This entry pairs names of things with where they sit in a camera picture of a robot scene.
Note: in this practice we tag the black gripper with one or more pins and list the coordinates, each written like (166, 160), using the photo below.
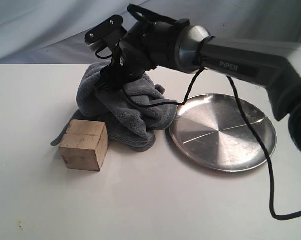
(127, 65)

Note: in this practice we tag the grey fluffy towel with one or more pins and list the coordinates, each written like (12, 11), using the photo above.
(133, 125)

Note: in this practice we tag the wooden cube block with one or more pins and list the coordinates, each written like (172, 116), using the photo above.
(85, 145)

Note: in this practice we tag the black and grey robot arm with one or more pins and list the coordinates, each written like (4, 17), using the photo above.
(275, 66)

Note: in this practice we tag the grey backdrop cloth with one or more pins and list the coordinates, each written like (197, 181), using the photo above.
(53, 31)

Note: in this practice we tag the round stainless steel plate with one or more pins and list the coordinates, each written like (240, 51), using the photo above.
(210, 131)

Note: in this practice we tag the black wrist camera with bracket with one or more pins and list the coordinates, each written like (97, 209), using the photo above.
(106, 35)

